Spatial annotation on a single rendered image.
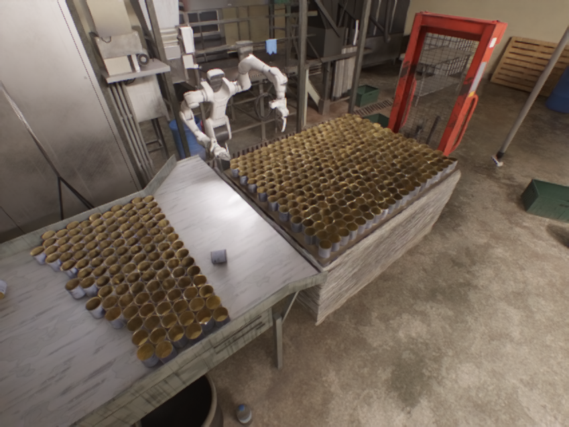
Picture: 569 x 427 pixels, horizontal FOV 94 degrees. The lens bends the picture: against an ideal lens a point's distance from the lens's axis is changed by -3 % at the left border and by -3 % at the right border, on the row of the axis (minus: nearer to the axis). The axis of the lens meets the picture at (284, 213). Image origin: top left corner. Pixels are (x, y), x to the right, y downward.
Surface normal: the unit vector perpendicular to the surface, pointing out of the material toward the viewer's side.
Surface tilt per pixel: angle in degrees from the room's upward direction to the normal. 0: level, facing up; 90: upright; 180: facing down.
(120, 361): 0
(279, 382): 0
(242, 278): 0
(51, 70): 90
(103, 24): 90
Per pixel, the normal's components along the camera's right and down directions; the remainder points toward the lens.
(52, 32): 0.61, 0.54
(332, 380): 0.00, -0.74
